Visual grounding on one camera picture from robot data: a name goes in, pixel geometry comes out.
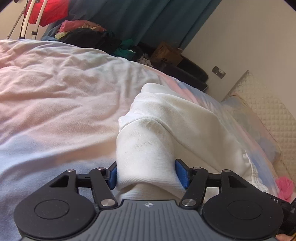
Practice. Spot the cream pants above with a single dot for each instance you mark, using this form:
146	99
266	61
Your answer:
175	125

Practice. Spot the pastel pillow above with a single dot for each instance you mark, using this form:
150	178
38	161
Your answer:
252	125

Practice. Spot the wide blue curtain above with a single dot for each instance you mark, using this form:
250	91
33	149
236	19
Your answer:
138	18

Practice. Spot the red cloth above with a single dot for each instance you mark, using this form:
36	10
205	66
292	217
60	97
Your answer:
54	10

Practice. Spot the white patterned cloth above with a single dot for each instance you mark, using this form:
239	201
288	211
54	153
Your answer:
145	60

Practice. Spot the green garment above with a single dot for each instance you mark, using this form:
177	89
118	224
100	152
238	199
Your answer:
124	49

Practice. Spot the pink clothes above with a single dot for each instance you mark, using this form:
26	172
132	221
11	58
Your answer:
74	25

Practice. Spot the metal wall switch plate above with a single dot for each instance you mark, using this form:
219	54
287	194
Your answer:
218	71

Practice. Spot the pastel bed blanket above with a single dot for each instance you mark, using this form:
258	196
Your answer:
57	92

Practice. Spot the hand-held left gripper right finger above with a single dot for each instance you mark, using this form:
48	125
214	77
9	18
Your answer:
182	173

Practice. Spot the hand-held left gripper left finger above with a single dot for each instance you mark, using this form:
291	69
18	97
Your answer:
112	176

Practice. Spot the person's right hand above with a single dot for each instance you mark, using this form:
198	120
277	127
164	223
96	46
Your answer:
285	238

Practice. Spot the black clothes pile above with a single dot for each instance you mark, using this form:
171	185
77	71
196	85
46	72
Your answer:
92	39

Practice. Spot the small pink cloth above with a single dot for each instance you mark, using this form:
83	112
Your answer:
284	187

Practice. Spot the standing garment steamer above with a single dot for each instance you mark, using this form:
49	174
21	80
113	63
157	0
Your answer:
37	20

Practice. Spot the cream quilted headboard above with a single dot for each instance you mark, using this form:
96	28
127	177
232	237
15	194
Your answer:
266	99

